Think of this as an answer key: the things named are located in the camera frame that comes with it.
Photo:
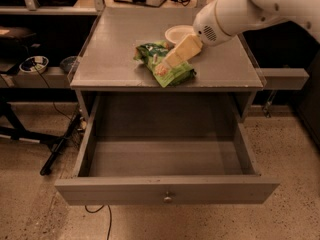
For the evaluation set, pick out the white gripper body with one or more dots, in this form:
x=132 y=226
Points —
x=206 y=24

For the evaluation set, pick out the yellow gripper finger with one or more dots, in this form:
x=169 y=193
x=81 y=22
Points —
x=189 y=47
x=173 y=59

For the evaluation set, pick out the green rice chip bag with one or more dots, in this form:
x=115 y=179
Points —
x=152 y=56

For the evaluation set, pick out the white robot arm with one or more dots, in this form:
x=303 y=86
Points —
x=220 y=20

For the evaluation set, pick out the grey cabinet with top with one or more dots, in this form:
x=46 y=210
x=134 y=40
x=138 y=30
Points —
x=107 y=63

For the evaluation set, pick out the open grey top drawer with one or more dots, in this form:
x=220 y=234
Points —
x=138 y=146

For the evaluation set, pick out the brass drawer knob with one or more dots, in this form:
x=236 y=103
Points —
x=168 y=198

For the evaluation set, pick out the black bag on shelf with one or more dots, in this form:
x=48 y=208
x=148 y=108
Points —
x=13 y=38

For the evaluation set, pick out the white paper bowl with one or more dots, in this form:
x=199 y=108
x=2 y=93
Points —
x=176 y=33

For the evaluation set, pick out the dark grey bowl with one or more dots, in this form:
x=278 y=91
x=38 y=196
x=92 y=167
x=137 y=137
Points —
x=69 y=63

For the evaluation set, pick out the black stand leg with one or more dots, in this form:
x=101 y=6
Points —
x=19 y=132

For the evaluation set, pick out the grey shelf rail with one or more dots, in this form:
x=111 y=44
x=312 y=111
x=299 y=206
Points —
x=53 y=77

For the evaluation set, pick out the white bowl with cable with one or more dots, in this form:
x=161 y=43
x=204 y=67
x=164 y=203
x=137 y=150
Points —
x=34 y=65

